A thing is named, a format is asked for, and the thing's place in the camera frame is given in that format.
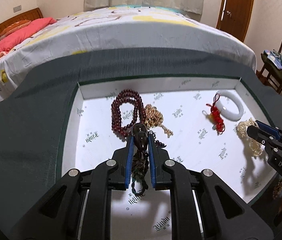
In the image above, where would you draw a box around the black pendant with braided cord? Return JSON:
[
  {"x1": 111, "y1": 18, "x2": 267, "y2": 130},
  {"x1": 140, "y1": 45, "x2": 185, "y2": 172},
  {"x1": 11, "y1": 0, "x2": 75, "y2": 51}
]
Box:
[{"x1": 131, "y1": 123, "x2": 149, "y2": 197}]

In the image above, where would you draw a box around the cream pearl necklace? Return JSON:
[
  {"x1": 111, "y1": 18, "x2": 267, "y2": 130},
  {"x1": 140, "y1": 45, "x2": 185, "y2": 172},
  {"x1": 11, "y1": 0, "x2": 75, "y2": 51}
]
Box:
[{"x1": 235, "y1": 117, "x2": 267, "y2": 158}]

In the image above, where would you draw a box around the dark red bead necklace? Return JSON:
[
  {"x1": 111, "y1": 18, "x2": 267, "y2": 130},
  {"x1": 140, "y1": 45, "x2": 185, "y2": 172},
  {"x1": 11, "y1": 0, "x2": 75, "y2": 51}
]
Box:
[{"x1": 111, "y1": 89, "x2": 167, "y2": 149}]

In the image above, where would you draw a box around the red knot tassel charm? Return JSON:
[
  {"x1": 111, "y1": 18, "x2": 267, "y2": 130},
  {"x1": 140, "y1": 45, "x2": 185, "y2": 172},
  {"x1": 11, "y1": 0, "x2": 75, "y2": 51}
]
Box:
[{"x1": 202, "y1": 93, "x2": 225, "y2": 135}]

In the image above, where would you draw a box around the green white jewelry box tray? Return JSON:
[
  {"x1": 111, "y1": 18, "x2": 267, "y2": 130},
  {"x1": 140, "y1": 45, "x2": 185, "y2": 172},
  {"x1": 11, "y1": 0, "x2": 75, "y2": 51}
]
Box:
[{"x1": 55, "y1": 74, "x2": 282, "y2": 240}]

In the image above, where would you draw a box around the white jade bangle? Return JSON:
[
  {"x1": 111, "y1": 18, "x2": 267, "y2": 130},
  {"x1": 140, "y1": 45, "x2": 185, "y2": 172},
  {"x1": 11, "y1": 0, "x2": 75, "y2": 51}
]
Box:
[{"x1": 214, "y1": 90, "x2": 244, "y2": 121}]

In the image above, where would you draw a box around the wooden chair with clothes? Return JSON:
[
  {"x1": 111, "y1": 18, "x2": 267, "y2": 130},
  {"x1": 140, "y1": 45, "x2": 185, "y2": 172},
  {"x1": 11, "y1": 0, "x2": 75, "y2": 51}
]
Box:
[{"x1": 256, "y1": 42, "x2": 282, "y2": 94}]

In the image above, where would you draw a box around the brown wooden door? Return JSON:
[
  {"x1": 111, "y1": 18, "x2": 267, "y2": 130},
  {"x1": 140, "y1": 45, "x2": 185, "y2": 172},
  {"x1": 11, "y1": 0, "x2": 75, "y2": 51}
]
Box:
[{"x1": 216, "y1": 0, "x2": 254, "y2": 42}]

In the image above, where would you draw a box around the bed with white patterned sheet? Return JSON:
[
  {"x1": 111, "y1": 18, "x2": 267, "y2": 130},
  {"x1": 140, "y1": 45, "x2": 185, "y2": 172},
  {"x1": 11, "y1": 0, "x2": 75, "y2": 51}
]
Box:
[{"x1": 0, "y1": 6, "x2": 257, "y2": 102}]

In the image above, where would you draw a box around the pink pillow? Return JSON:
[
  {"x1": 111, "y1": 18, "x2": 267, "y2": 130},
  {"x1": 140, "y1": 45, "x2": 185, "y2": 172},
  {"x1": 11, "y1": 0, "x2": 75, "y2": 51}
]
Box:
[{"x1": 0, "y1": 17, "x2": 57, "y2": 58}]

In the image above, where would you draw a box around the orange pillow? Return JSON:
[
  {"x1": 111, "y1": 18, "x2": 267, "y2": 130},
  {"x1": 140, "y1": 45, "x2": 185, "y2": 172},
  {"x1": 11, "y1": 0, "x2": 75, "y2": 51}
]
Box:
[{"x1": 0, "y1": 20, "x2": 31, "y2": 41}]

